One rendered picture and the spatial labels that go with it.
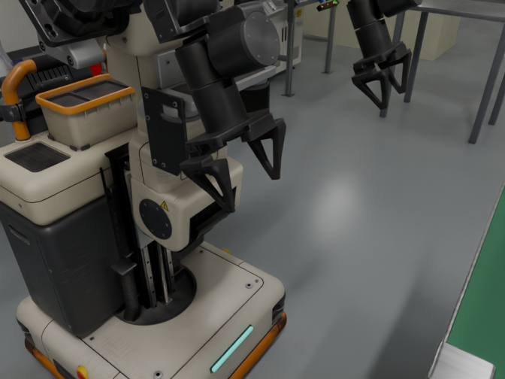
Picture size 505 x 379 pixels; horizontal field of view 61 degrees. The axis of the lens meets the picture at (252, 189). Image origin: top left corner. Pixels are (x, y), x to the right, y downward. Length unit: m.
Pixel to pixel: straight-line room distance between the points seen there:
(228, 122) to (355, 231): 1.68
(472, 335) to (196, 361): 0.89
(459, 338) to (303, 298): 1.33
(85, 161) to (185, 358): 0.59
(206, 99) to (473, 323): 0.38
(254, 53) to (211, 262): 1.13
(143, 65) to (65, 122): 0.33
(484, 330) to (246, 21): 0.39
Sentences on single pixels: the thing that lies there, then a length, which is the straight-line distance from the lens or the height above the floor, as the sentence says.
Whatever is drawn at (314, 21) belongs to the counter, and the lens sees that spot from 5.49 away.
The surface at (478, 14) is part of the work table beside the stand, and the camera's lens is 3.06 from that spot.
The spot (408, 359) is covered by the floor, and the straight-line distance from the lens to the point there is 1.69.
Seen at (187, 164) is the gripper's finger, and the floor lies 1.05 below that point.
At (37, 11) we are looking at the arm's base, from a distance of 0.71.
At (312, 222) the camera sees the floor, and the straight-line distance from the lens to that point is 2.17.
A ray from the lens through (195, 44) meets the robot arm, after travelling 0.52.
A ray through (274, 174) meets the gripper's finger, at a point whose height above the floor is 1.00.
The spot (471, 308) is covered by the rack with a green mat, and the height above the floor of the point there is 0.95.
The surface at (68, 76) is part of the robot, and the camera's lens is 1.35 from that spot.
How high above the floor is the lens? 1.30
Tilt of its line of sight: 33 degrees down
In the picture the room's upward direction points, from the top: straight up
